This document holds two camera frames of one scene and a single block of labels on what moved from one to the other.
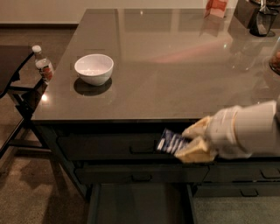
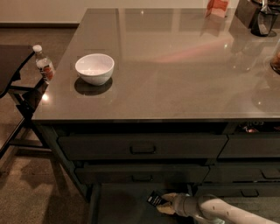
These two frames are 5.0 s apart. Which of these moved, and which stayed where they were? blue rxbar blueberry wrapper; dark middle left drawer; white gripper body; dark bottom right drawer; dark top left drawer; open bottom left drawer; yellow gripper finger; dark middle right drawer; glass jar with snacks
Moved: blue rxbar blueberry wrapper; yellow gripper finger; white gripper body
Stayed: dark middle left drawer; glass jar with snacks; dark bottom right drawer; open bottom left drawer; dark middle right drawer; dark top left drawer
